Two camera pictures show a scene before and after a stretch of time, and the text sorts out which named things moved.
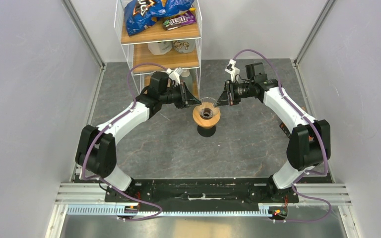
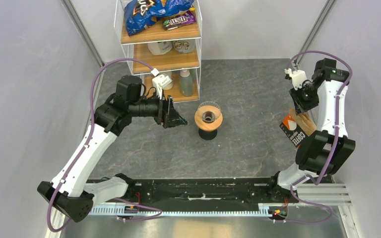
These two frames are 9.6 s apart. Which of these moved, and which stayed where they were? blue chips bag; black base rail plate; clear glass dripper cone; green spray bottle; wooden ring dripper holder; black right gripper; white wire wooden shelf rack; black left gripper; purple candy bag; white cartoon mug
Moved: black left gripper; wooden ring dripper holder; clear glass dripper cone; black right gripper
Stayed: green spray bottle; purple candy bag; black base rail plate; blue chips bag; white cartoon mug; white wire wooden shelf rack
